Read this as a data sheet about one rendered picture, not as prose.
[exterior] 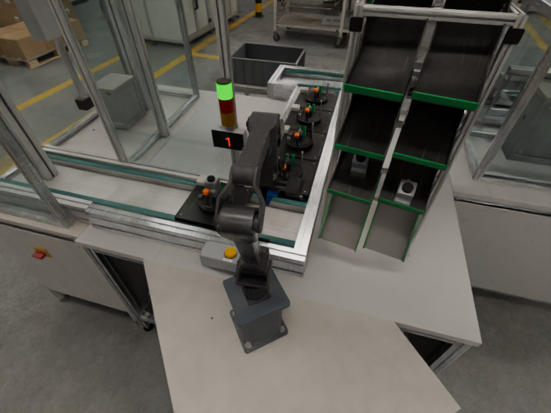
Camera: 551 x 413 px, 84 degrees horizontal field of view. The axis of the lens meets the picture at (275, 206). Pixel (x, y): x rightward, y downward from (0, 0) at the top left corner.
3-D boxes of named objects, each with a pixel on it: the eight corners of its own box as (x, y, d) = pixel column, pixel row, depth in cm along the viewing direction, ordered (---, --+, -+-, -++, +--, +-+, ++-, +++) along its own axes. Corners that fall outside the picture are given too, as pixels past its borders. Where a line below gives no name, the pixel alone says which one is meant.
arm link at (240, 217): (253, 232, 51) (261, 198, 53) (211, 226, 51) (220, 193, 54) (268, 279, 79) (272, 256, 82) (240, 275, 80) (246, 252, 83)
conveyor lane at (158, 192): (293, 260, 115) (294, 244, 108) (103, 217, 131) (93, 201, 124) (307, 209, 135) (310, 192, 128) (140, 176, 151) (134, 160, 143)
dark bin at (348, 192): (369, 205, 90) (371, 195, 83) (326, 192, 94) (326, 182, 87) (395, 129, 98) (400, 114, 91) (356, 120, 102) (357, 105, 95)
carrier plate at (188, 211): (233, 233, 113) (232, 229, 112) (175, 220, 118) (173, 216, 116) (253, 191, 130) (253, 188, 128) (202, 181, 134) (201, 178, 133)
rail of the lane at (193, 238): (302, 278, 110) (305, 260, 102) (93, 228, 127) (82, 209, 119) (306, 265, 114) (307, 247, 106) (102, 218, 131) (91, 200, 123)
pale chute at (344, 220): (356, 251, 103) (355, 251, 99) (319, 238, 107) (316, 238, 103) (383, 171, 102) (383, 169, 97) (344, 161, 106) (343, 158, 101)
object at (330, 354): (211, 583, 63) (208, 586, 61) (143, 257, 120) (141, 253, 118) (457, 410, 84) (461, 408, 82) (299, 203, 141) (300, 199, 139)
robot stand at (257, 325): (245, 355, 91) (240, 326, 77) (229, 312, 101) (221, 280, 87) (289, 333, 96) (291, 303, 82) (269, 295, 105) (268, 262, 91)
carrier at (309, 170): (308, 199, 126) (311, 175, 117) (252, 188, 131) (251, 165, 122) (318, 165, 143) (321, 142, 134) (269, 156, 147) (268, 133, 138)
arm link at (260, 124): (260, 238, 54) (257, 192, 47) (215, 231, 55) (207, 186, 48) (284, 150, 75) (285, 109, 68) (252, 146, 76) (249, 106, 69)
